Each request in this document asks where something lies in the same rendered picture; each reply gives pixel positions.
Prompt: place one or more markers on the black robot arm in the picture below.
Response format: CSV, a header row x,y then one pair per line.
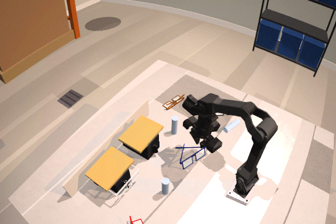
x,y
206,109

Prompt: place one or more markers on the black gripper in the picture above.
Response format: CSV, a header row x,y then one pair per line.
x,y
197,132

